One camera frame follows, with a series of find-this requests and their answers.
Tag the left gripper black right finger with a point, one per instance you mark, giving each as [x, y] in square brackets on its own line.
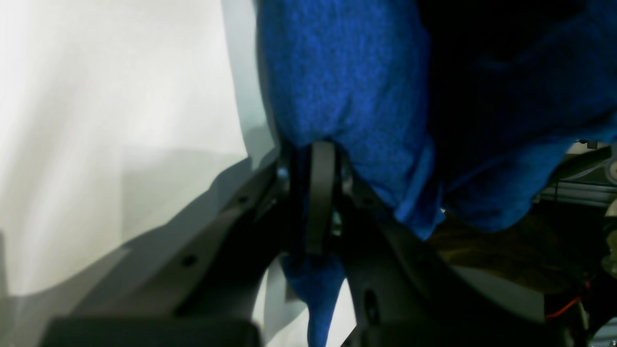
[403, 294]

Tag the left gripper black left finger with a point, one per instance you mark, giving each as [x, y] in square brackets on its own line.
[205, 294]

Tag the blue long-sleeve shirt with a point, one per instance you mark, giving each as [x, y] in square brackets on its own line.
[457, 114]

